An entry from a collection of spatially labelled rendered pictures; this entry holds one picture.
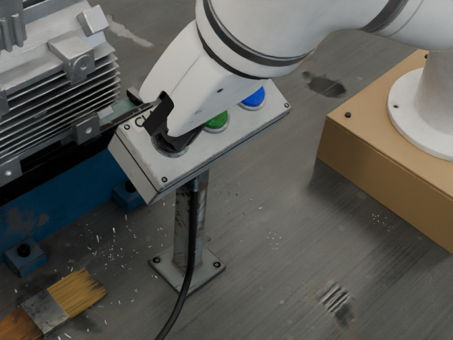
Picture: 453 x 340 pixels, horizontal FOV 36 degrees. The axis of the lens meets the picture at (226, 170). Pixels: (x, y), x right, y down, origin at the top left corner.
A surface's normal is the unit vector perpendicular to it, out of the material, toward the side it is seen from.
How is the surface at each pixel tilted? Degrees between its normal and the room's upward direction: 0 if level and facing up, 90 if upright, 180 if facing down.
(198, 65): 80
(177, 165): 25
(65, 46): 0
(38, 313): 0
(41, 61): 0
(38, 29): 36
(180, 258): 90
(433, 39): 111
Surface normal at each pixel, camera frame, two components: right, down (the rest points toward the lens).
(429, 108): -0.85, 0.36
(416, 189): -0.70, 0.48
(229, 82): 0.46, 0.86
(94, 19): 0.54, -0.08
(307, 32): 0.22, 0.93
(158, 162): 0.37, -0.37
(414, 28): -0.07, 0.87
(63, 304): 0.04, -0.71
